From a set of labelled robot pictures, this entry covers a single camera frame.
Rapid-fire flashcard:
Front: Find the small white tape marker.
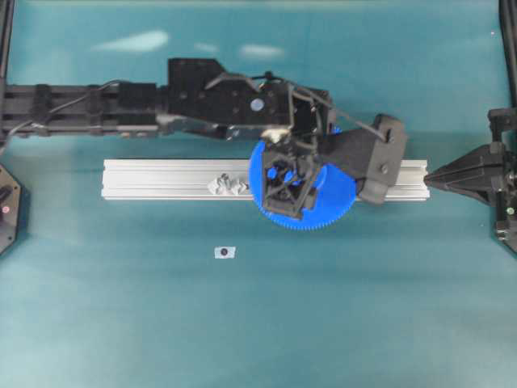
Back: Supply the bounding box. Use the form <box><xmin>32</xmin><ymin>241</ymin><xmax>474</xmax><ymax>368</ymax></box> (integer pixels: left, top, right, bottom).
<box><xmin>214</xmin><ymin>246</ymin><xmax>237</xmax><ymax>259</ymax></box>

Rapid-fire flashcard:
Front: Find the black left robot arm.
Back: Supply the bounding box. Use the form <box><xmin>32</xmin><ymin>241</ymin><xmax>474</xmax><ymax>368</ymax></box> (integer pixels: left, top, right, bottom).
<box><xmin>1</xmin><ymin>58</ymin><xmax>336</xmax><ymax>219</ymax></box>

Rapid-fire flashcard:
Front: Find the large blue plastic gear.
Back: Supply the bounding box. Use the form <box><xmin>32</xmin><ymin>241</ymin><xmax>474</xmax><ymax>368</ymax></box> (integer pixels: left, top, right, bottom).
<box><xmin>248</xmin><ymin>130</ymin><xmax>359</xmax><ymax>230</ymax></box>

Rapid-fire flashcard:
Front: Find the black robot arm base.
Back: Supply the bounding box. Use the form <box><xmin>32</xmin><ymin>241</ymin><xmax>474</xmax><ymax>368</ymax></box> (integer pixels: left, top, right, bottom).
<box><xmin>1</xmin><ymin>165</ymin><xmax>30</xmax><ymax>258</ymax></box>

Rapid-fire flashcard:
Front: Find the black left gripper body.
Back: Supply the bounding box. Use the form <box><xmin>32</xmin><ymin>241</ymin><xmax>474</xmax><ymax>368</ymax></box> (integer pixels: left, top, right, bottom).
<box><xmin>260</xmin><ymin>76</ymin><xmax>337</xmax><ymax>144</ymax></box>

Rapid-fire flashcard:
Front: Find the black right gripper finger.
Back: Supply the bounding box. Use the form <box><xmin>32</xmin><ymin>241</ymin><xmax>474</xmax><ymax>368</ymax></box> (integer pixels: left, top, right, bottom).
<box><xmin>424</xmin><ymin>177</ymin><xmax>505</xmax><ymax>207</ymax></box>
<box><xmin>424</xmin><ymin>143</ymin><xmax>506</xmax><ymax>180</ymax></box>

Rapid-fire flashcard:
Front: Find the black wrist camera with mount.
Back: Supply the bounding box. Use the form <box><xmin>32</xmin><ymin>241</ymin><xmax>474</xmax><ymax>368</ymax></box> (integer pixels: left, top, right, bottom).
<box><xmin>317</xmin><ymin>114</ymin><xmax>408</xmax><ymax>205</ymax></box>

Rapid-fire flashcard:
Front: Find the black camera cable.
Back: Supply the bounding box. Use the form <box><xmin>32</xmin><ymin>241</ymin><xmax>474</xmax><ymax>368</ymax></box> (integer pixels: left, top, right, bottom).
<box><xmin>250</xmin><ymin>71</ymin><xmax>393</xmax><ymax>142</ymax></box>

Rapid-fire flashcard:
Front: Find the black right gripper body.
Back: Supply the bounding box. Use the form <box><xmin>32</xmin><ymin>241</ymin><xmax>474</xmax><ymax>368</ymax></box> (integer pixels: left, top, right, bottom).
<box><xmin>488</xmin><ymin>108</ymin><xmax>516</xmax><ymax>243</ymax></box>

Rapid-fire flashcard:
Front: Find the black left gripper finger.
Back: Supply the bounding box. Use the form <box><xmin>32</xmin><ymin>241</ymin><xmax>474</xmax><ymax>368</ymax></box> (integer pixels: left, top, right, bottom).
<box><xmin>261</xmin><ymin>139</ymin><xmax>322</xmax><ymax>220</ymax></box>

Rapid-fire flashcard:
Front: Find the silver aluminium extrusion rail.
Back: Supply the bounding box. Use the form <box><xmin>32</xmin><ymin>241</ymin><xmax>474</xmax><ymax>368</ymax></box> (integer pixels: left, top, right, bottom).
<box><xmin>99</xmin><ymin>158</ymin><xmax>431</xmax><ymax>201</ymax></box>

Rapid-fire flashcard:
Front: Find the black vertical frame post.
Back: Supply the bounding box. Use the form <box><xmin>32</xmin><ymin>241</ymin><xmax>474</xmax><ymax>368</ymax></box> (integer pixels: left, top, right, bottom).
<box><xmin>0</xmin><ymin>0</ymin><xmax>16</xmax><ymax>81</ymax></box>

